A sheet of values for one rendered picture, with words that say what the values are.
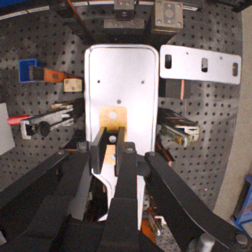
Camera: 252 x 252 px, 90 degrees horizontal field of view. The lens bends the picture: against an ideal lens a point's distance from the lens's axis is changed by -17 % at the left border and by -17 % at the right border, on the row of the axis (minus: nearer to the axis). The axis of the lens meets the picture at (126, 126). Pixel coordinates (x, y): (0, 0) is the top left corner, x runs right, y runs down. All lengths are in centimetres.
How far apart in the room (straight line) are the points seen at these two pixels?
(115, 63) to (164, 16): 18
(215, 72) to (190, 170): 61
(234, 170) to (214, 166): 122
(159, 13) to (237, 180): 222
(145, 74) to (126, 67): 6
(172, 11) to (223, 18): 58
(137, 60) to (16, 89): 70
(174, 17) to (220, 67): 22
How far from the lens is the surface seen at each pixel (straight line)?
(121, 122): 20
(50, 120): 36
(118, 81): 45
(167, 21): 45
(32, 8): 57
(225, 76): 56
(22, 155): 105
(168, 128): 46
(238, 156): 217
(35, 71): 31
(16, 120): 41
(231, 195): 251
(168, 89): 49
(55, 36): 87
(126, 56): 46
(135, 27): 49
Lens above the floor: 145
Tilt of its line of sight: 76 degrees down
